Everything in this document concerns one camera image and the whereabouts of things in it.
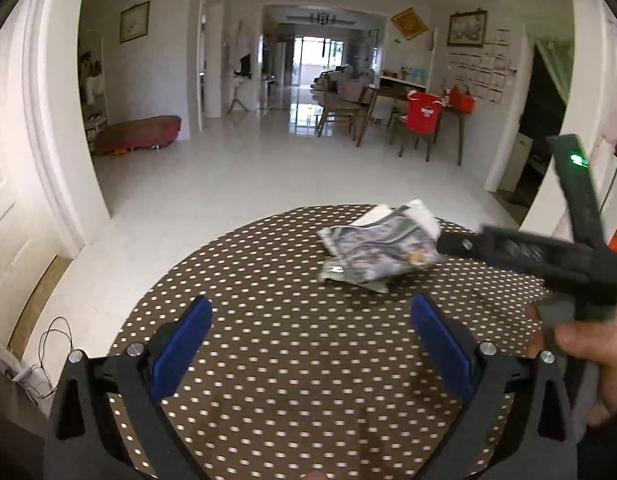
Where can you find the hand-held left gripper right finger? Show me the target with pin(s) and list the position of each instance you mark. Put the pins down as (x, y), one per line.
(443, 350)

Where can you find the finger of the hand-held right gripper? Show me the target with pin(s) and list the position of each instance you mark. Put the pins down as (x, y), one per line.
(461, 245)

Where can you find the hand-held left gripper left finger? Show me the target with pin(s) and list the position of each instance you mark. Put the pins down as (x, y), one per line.
(181, 350)

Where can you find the pale green wrapper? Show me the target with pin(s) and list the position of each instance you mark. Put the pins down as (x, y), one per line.
(333, 272)

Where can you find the person's right hand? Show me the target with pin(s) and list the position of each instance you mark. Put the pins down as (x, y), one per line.
(613, 360)

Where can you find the white cabinet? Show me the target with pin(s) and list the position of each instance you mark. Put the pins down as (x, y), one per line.
(515, 162)

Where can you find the wooden chair with shirt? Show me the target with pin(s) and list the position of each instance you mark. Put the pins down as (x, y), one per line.
(413, 142)

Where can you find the brown polka dot tablecloth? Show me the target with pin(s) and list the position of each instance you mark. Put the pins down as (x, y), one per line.
(298, 385)

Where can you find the wooden dining table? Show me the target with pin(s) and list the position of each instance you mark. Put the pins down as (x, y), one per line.
(458, 115)

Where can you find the red shirt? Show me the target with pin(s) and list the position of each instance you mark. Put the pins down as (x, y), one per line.
(423, 112)

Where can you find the white power strip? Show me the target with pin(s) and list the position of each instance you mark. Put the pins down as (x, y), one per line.
(23, 374)

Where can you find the white sideboard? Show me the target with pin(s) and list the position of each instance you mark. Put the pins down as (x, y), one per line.
(403, 80)

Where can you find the wooden dining chair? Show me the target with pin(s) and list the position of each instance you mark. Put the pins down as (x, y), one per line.
(346, 110)

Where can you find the sofa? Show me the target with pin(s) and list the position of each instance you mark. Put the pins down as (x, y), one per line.
(343, 80)

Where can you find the white panel door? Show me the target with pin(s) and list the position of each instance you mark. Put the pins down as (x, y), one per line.
(8, 240)

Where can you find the red floor cushion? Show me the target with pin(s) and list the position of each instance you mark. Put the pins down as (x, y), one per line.
(138, 132)

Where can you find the white shoe shelf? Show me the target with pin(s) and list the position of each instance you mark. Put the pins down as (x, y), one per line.
(94, 110)

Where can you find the wooden tripod stand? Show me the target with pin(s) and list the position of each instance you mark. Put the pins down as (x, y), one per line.
(237, 97)

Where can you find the small ceiling chandelier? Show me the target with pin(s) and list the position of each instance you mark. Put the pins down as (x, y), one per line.
(322, 18)

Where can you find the black television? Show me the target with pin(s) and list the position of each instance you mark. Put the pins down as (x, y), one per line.
(245, 66)

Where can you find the wall calendar sheets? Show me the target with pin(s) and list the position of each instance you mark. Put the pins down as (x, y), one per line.
(481, 75)

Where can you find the framed wall painting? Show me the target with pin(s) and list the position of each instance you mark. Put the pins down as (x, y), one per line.
(467, 29)

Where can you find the diamond gold wall frame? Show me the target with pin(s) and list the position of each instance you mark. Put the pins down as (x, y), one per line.
(407, 23)

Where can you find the framed wall picture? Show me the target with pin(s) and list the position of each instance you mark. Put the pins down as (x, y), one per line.
(135, 22)

